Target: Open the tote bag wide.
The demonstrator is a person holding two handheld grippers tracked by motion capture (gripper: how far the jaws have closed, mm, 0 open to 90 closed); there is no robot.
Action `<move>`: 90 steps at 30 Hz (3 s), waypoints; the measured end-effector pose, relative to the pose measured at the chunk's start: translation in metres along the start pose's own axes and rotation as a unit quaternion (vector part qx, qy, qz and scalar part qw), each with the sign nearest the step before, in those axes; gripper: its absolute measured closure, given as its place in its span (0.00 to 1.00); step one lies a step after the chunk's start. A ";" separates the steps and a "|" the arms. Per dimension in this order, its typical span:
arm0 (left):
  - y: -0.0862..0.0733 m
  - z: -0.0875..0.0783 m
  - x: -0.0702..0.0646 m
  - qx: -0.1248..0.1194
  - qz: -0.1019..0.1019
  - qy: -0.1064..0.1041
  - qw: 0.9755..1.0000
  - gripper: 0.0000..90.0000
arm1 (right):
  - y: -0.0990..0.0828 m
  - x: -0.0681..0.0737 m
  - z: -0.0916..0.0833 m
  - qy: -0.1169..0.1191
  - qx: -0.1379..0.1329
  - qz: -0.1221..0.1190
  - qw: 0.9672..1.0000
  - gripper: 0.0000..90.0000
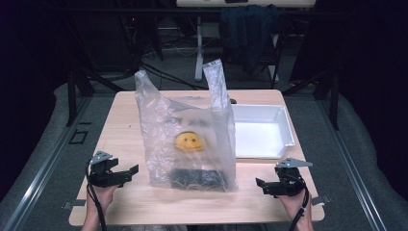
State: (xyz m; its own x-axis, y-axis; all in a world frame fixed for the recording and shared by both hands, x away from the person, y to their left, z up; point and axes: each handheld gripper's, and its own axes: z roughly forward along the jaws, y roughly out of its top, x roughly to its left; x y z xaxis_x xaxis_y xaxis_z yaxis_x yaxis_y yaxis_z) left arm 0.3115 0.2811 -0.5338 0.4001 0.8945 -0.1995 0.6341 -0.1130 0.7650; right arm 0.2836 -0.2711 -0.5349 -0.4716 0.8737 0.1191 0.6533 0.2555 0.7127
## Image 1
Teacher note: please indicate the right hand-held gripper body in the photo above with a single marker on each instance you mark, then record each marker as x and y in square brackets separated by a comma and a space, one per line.
[288, 184]

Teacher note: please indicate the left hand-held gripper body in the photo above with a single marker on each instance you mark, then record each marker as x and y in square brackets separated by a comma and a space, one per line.
[102, 178]

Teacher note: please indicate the white plastic tray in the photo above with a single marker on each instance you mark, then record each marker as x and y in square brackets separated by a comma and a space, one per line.
[261, 134]

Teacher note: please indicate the clear plastic bag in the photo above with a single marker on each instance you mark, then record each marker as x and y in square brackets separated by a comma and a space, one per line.
[192, 125]

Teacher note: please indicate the person's left hand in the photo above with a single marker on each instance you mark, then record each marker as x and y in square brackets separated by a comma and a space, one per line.
[107, 195]

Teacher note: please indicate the person's right hand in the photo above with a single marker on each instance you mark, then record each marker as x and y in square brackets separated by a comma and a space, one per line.
[293, 205]

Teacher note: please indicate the black metal stand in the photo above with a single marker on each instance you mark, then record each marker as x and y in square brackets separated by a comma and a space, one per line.
[72, 96]
[334, 99]

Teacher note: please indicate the black chair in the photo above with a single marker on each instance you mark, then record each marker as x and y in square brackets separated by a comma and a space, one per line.
[277, 57]

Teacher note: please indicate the white desk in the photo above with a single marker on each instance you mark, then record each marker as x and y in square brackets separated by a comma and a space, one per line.
[199, 48]

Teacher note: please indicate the dark cloth on chair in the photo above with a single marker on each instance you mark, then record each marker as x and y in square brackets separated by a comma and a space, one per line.
[248, 29]

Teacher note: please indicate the grey metal table bracket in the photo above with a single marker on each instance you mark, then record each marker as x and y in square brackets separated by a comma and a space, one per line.
[320, 200]
[74, 203]

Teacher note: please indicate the aluminium floor rail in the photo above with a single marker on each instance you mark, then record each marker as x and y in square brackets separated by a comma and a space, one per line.
[356, 179]
[41, 173]

